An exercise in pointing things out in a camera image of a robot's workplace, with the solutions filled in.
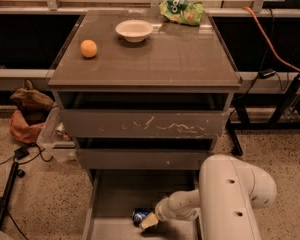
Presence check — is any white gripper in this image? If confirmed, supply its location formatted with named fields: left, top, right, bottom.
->
left=139, top=198, right=171, bottom=230

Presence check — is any blue pepsi can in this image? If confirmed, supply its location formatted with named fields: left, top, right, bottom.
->
left=132, top=208, right=150, bottom=225

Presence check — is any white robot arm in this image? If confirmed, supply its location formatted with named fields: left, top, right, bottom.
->
left=139, top=155, right=277, bottom=240

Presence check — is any grey bottom drawer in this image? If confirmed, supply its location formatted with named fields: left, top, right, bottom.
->
left=82, top=170, right=203, bottom=240

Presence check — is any grey drawer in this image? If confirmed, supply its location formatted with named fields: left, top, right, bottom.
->
left=76, top=138, right=216, bottom=170
left=60, top=92, right=228, bottom=139
left=82, top=170, right=203, bottom=240

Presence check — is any grey middle drawer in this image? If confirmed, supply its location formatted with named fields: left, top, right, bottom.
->
left=76, top=138, right=216, bottom=170

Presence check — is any grey top drawer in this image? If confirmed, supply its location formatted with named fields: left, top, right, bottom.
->
left=60, top=92, right=228, bottom=139

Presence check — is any grey drawer cabinet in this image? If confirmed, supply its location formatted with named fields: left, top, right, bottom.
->
left=47, top=9, right=242, bottom=185

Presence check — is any clear plastic bin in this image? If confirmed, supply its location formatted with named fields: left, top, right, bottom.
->
left=37, top=107, right=77, bottom=163

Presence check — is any black power adapter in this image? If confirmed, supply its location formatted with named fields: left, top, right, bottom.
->
left=14, top=146, right=29, bottom=160

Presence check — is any orange cloth bag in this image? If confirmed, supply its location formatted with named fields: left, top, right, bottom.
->
left=9, top=110, right=44, bottom=144

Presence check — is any black floor stand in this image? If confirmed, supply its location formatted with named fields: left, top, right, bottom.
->
left=0, top=162, right=20, bottom=230

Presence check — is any brown cloth bag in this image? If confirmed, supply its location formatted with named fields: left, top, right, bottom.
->
left=10, top=79, right=54, bottom=125

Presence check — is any orange fruit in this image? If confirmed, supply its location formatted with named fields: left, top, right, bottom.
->
left=80, top=40, right=98, bottom=58

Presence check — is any black power brick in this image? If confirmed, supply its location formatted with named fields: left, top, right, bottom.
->
left=258, top=69, right=276, bottom=79

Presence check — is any white bowl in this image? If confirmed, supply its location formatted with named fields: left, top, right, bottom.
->
left=116, top=20, right=153, bottom=43

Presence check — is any green chip bag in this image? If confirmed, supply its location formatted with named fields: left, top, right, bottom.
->
left=159, top=0, right=203, bottom=26

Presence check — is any black table leg frame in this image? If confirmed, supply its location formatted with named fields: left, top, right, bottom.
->
left=226, top=73, right=300, bottom=156

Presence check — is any orange cable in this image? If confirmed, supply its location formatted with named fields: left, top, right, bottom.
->
left=242, top=5, right=300, bottom=73

